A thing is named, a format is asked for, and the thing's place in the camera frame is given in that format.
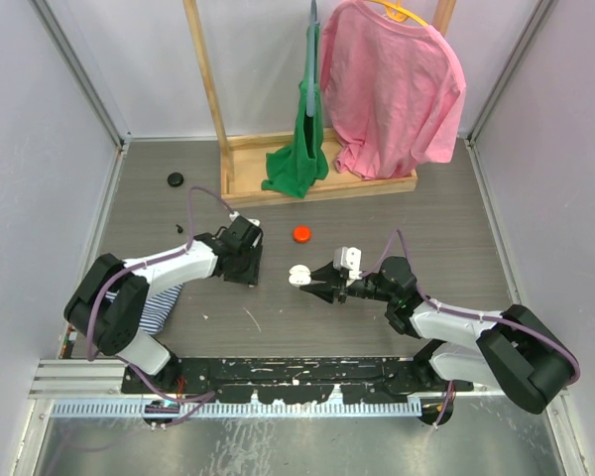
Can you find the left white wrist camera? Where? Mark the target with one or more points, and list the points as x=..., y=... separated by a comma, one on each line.
x=233, y=216

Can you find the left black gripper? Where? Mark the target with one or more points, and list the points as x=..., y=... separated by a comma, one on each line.
x=249, y=276

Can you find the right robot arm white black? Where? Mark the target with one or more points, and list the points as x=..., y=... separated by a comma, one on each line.
x=511, y=350

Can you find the blue white striped cloth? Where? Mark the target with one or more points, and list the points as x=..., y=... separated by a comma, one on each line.
x=157, y=310

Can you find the orange earbud case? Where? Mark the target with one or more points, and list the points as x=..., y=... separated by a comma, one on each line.
x=302, y=234

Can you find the wooden clothes rack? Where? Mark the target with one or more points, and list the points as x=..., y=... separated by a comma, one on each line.
x=243, y=158

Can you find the pink t-shirt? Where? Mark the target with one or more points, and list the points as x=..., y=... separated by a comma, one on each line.
x=394, y=92

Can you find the white earbud case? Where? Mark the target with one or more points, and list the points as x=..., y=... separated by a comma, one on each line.
x=299, y=275

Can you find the black earbud case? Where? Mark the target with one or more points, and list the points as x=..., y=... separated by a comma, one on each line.
x=175, y=179

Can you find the green tank top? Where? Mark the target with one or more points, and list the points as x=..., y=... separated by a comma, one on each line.
x=293, y=169

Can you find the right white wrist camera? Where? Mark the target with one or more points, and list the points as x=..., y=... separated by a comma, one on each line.
x=347, y=260

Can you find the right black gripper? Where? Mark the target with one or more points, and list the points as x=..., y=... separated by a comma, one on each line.
x=324, y=291

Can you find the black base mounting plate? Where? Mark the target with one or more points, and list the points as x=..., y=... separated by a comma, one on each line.
x=370, y=380

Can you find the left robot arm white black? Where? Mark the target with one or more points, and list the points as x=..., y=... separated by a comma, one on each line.
x=112, y=299

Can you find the yellow clothes hanger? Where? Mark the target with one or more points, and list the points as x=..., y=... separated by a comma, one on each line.
x=396, y=12

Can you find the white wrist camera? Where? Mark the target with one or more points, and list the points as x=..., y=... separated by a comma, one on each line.
x=347, y=260
x=233, y=216

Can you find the grey slotted cable duct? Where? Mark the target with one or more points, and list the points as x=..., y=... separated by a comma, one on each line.
x=144, y=407

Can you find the grey-blue clothes hanger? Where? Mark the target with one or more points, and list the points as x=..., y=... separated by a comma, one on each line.
x=311, y=61

